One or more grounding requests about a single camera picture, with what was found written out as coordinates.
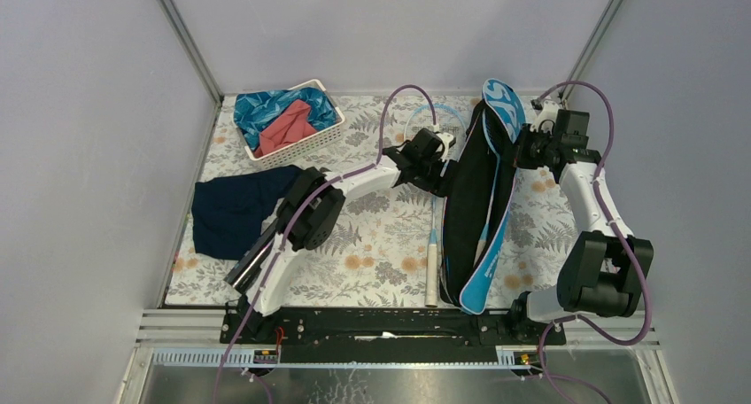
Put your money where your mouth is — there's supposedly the white perforated plastic basket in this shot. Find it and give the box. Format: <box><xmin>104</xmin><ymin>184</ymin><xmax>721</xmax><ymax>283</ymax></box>
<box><xmin>233</xmin><ymin>79</ymin><xmax>345</xmax><ymax>169</ymax></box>

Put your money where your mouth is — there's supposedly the teal leaf-patterned cloth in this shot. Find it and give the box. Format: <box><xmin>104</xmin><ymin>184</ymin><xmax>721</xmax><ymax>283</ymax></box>
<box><xmin>234</xmin><ymin>87</ymin><xmax>337</xmax><ymax>152</ymax></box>

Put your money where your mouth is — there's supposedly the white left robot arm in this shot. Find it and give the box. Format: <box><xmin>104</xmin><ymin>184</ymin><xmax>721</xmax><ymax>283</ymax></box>
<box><xmin>225</xmin><ymin>127</ymin><xmax>456</xmax><ymax>343</ymax></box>

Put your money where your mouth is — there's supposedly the salmon pink towel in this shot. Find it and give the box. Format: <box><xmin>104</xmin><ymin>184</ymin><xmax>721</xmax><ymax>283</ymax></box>
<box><xmin>253</xmin><ymin>99</ymin><xmax>316</xmax><ymax>157</ymax></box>

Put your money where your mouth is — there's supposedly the navy blue cloth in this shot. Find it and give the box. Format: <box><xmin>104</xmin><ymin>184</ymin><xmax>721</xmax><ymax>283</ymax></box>
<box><xmin>191</xmin><ymin>165</ymin><xmax>302</xmax><ymax>260</ymax></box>

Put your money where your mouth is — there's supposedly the floral patterned table mat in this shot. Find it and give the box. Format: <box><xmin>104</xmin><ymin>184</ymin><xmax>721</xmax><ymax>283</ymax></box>
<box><xmin>164</xmin><ymin>92</ymin><xmax>578</xmax><ymax>308</ymax></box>

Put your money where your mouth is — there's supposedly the blue racket cover bag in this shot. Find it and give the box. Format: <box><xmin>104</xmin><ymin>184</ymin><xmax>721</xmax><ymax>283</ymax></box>
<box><xmin>439</xmin><ymin>79</ymin><xmax>526</xmax><ymax>315</ymax></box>

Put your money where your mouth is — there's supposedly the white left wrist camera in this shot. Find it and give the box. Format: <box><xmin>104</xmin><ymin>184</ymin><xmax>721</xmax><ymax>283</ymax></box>
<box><xmin>436</xmin><ymin>132</ymin><xmax>456</xmax><ymax>162</ymax></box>

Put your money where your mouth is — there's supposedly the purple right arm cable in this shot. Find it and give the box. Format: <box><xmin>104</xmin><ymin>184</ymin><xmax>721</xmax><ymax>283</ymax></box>
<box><xmin>537</xmin><ymin>81</ymin><xmax>654</xmax><ymax>347</ymax></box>

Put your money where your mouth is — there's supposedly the black shuttlecock tube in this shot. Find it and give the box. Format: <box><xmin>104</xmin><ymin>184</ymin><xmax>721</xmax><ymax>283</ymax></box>
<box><xmin>224</xmin><ymin>219</ymin><xmax>278</xmax><ymax>294</ymax></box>

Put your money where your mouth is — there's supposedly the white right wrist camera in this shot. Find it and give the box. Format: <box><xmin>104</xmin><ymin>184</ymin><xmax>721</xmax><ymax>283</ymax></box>
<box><xmin>530</xmin><ymin>99</ymin><xmax>561</xmax><ymax>133</ymax></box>

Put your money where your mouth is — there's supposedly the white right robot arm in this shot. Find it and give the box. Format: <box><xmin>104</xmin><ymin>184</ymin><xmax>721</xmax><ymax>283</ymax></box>
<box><xmin>507</xmin><ymin>105</ymin><xmax>654</xmax><ymax>344</ymax></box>

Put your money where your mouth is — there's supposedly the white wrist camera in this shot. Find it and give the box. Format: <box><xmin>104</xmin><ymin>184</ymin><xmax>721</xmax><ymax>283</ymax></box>
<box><xmin>530</xmin><ymin>99</ymin><xmax>561</xmax><ymax>133</ymax></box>
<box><xmin>436</xmin><ymin>132</ymin><xmax>456</xmax><ymax>162</ymax></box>

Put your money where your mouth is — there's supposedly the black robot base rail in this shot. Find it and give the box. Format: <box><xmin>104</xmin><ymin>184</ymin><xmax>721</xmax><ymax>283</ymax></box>
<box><xmin>219</xmin><ymin>300</ymin><xmax>566</xmax><ymax>364</ymax></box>

